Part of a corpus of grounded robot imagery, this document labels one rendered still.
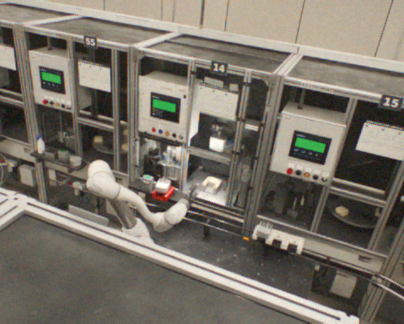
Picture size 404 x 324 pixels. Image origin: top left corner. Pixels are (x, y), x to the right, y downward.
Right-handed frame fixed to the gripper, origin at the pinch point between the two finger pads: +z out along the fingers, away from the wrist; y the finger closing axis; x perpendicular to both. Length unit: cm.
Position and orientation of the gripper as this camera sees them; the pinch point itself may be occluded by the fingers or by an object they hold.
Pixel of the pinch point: (196, 190)
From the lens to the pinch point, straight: 282.5
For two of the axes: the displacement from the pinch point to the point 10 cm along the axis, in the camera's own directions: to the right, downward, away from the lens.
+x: -9.2, -2.6, 2.9
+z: 3.8, -4.2, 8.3
